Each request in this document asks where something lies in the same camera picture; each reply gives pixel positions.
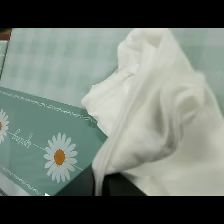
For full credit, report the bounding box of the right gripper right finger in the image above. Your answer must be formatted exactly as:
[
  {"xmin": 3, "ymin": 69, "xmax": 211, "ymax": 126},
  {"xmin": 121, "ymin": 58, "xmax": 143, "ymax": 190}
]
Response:
[{"xmin": 101, "ymin": 171, "xmax": 148, "ymax": 197}]

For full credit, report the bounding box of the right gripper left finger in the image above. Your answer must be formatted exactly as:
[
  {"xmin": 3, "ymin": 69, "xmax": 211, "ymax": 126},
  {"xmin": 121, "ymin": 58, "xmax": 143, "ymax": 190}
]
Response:
[{"xmin": 54, "ymin": 164, "xmax": 97, "ymax": 197}]

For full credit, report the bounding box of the white shirt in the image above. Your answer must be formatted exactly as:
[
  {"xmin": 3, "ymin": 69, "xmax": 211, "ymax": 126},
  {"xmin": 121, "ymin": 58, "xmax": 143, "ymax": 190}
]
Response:
[{"xmin": 80, "ymin": 28, "xmax": 224, "ymax": 197}]

